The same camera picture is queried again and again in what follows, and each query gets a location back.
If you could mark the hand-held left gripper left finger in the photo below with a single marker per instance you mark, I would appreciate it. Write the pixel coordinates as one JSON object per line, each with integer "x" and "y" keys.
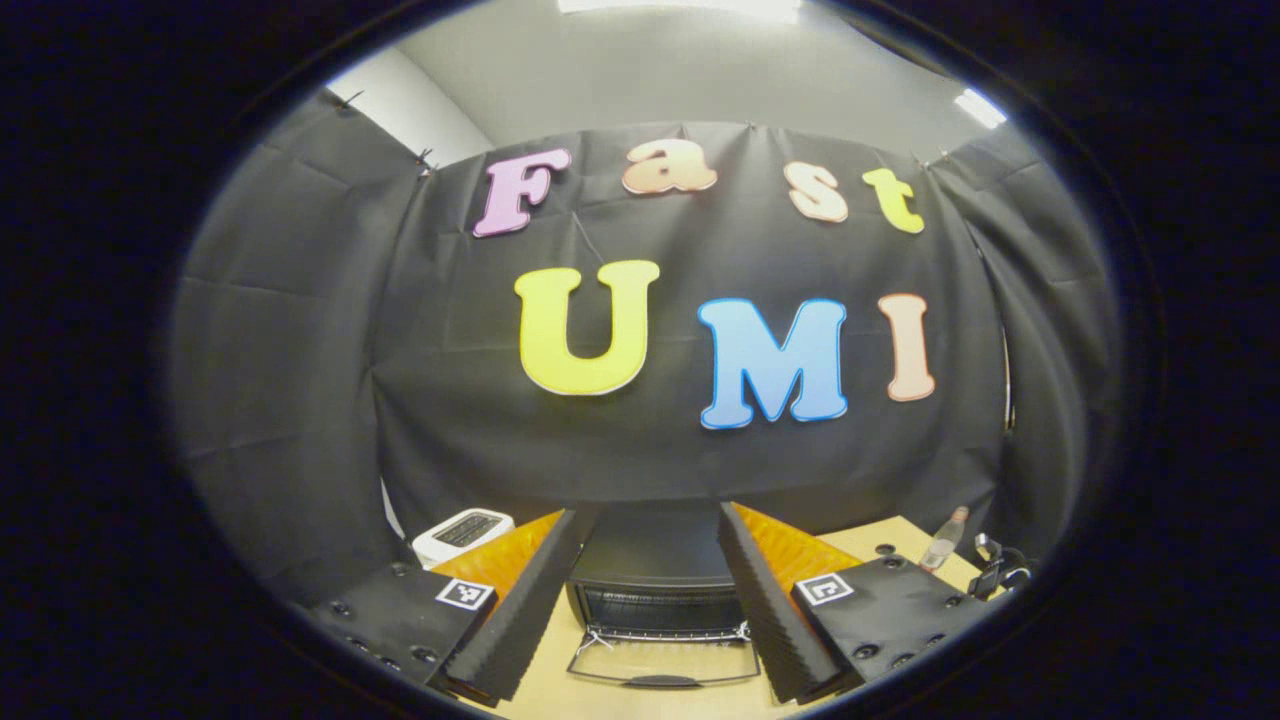
{"x": 520, "y": 620}

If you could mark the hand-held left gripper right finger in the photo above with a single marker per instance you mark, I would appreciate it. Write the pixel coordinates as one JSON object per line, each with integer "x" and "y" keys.
{"x": 770, "y": 610}

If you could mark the black electric oven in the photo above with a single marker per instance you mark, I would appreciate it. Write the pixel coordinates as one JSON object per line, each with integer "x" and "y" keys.
{"x": 650, "y": 560}

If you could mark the clear plastic bottle red label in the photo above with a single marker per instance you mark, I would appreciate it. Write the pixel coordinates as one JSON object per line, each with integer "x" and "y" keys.
{"x": 943, "y": 545}

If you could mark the white toaster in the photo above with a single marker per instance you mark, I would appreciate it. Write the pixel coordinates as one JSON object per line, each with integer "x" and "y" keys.
{"x": 462, "y": 535}

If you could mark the black backdrop cloth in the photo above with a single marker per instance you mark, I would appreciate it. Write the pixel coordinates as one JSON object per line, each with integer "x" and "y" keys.
{"x": 450, "y": 400}

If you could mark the small ceiling light panel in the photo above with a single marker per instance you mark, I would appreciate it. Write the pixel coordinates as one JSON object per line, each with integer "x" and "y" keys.
{"x": 980, "y": 108}

